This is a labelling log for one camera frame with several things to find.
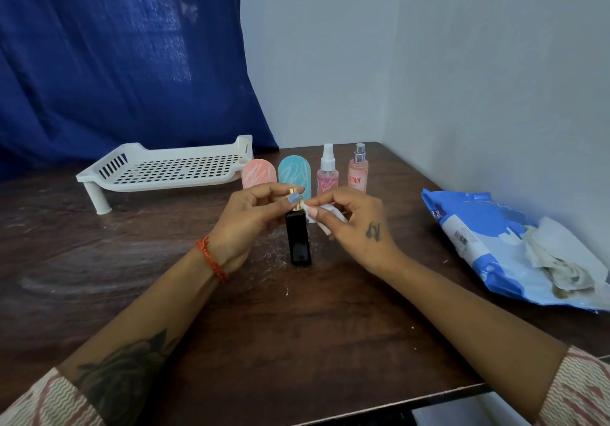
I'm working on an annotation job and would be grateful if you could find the person's left hand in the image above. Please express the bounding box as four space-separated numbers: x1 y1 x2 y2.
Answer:
207 182 306 274

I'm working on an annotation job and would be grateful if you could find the person's right hand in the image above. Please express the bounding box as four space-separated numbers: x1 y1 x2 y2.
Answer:
304 187 406 277

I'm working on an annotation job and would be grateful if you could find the white wet wipe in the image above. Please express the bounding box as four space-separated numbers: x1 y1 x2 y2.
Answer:
300 201 349 237

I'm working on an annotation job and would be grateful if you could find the orange spray bottle silver cap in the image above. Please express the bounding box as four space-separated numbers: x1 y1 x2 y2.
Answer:
346 142 369 194

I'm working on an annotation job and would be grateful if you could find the pink squeeze bottle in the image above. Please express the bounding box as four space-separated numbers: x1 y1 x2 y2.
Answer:
241 158 278 191

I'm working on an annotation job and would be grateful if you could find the black perfume bottle gold cap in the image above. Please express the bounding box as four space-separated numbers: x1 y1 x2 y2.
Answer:
285 188 313 267

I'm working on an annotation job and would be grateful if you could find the pink spray bottle white cap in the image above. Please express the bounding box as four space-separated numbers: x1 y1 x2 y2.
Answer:
316 143 340 196

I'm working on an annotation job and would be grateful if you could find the teal squeeze bottle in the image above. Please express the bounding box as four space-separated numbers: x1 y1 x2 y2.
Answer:
277 155 313 201

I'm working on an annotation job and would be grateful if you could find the white perforated plastic rack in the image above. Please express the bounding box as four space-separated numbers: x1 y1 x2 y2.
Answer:
76 134 254 216

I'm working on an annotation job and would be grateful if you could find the blue white wet wipes pack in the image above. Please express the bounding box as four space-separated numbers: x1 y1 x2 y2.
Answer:
421 188 610 312

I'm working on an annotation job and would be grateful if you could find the person's left forearm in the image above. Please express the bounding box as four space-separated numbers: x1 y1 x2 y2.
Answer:
57 249 222 426

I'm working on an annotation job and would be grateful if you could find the person's right forearm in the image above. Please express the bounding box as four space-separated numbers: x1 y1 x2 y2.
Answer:
388 254 571 424

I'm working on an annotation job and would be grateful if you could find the dark wooden table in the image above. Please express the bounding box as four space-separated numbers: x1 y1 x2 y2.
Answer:
0 142 610 426

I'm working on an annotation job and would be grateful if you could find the dark blue curtain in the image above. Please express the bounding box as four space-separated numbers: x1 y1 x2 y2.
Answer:
0 0 280 183

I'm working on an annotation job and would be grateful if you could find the patterned left sleeve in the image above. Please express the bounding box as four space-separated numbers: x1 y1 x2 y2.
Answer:
0 367 105 426

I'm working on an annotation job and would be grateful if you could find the patterned sleeve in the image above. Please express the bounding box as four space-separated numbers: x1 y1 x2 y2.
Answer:
536 346 610 426
0 367 105 426

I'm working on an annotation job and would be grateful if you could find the patterned right sleeve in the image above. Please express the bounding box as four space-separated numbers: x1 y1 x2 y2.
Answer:
536 346 610 426

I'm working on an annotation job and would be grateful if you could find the orange thread bracelet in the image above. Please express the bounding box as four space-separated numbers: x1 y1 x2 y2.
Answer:
195 236 229 284

